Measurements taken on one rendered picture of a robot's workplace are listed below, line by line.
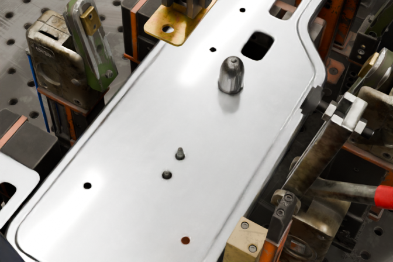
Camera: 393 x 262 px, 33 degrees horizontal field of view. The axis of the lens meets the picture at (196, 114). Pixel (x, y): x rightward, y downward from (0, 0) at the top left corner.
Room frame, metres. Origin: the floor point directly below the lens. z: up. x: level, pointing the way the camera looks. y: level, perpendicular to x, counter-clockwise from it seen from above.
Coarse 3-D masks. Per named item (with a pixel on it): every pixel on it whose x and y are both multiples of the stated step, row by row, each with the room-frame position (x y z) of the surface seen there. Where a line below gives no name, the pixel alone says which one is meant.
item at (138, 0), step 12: (132, 0) 0.66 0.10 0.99; (144, 0) 0.67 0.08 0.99; (156, 0) 0.67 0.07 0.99; (132, 12) 0.64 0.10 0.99; (144, 12) 0.64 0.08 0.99; (132, 24) 0.64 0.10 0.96; (144, 24) 0.64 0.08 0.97; (132, 36) 0.64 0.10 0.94; (144, 36) 0.64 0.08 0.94; (132, 48) 0.65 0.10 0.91; (144, 48) 0.63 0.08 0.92; (132, 60) 0.64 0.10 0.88; (132, 72) 0.65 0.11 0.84
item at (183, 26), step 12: (180, 0) 0.40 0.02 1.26; (216, 0) 0.42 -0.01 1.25; (156, 12) 0.40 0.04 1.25; (168, 12) 0.40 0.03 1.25; (180, 12) 0.40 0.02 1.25; (204, 12) 0.40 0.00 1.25; (156, 24) 0.38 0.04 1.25; (168, 24) 0.38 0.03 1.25; (180, 24) 0.38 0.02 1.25; (192, 24) 0.39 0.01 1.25; (156, 36) 0.37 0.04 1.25; (168, 36) 0.37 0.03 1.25; (180, 36) 0.37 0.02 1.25
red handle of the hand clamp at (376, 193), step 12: (324, 180) 0.34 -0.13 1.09; (312, 192) 0.33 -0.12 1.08; (324, 192) 0.32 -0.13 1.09; (336, 192) 0.32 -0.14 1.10; (348, 192) 0.32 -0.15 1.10; (360, 192) 0.31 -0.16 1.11; (372, 192) 0.31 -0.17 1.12; (384, 192) 0.30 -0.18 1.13; (372, 204) 0.30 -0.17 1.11; (384, 204) 0.30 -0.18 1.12
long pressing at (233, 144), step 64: (256, 0) 0.67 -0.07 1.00; (320, 0) 0.68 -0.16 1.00; (192, 64) 0.55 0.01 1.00; (256, 64) 0.55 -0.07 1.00; (320, 64) 0.56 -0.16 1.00; (128, 128) 0.44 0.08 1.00; (192, 128) 0.45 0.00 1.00; (256, 128) 0.45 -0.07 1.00; (64, 192) 0.35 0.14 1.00; (128, 192) 0.35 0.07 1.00; (192, 192) 0.36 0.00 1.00; (256, 192) 0.36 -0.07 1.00; (64, 256) 0.27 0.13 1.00; (128, 256) 0.28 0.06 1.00; (192, 256) 0.28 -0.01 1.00
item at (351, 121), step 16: (320, 96) 0.34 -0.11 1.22; (352, 96) 0.35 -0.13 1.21; (304, 112) 0.34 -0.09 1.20; (336, 112) 0.34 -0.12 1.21; (352, 112) 0.33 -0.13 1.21; (320, 128) 0.35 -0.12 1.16; (336, 128) 0.32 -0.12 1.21; (352, 128) 0.32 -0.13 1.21; (368, 128) 0.32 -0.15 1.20; (320, 144) 0.32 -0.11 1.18; (336, 144) 0.32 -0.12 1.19; (304, 160) 0.33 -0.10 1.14; (320, 160) 0.32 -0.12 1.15; (288, 176) 0.36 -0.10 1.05; (304, 176) 0.32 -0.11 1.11; (304, 192) 0.32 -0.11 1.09
